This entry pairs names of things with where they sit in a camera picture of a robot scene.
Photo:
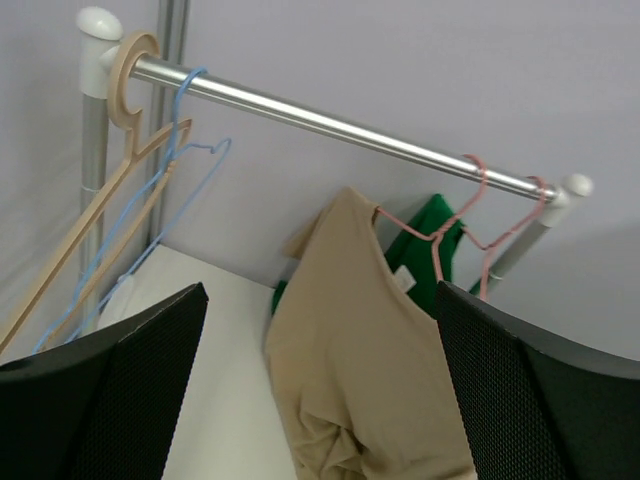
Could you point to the light blue wire hanger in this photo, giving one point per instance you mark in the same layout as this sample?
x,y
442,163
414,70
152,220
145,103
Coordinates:
x,y
102,314

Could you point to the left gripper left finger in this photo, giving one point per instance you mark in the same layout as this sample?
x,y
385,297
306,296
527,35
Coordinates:
x,y
104,406

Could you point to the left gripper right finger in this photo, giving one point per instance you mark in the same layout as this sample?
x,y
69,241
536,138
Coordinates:
x,y
534,404

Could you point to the white metal clothes rack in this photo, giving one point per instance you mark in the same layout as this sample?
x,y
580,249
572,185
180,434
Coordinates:
x,y
110,59

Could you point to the beige t shirt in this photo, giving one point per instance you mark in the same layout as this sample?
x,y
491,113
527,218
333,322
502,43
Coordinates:
x,y
357,369

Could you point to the green t shirt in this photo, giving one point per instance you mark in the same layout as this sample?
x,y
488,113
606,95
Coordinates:
x,y
410,258

